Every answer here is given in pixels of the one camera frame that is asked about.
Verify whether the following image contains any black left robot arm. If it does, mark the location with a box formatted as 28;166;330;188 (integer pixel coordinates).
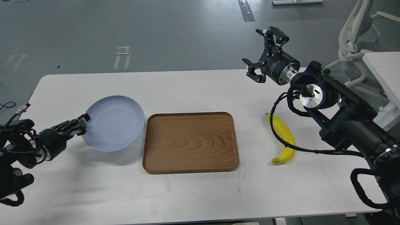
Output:
0;103;90;207

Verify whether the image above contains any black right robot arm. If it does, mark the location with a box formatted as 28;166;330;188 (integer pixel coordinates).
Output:
242;27;400;224

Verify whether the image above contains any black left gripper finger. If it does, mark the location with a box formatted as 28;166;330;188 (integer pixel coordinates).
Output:
64;120;87;140
50;113;91;132

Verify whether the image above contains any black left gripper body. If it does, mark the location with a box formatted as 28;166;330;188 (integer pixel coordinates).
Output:
37;129;67;161

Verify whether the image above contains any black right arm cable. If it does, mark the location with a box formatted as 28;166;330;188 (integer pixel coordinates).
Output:
270;92;366;158

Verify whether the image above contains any white office chair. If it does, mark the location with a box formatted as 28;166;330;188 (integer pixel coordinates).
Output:
326;0;400;103

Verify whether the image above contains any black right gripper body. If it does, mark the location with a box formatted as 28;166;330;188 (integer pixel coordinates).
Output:
259;50;300;85

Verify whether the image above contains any yellow banana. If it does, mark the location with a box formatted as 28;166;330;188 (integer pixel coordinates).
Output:
271;115;295;165

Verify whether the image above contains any light blue plate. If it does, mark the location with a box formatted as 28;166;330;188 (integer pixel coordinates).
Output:
83;95;145;152

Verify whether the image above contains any white side table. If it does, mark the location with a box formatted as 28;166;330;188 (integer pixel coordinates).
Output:
362;52;400;131

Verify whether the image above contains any brown wooden tray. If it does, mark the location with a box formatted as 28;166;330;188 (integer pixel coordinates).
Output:
142;112;239;175

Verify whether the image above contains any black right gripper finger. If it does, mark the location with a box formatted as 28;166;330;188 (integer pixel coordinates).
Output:
242;58;266;83
255;27;289;57

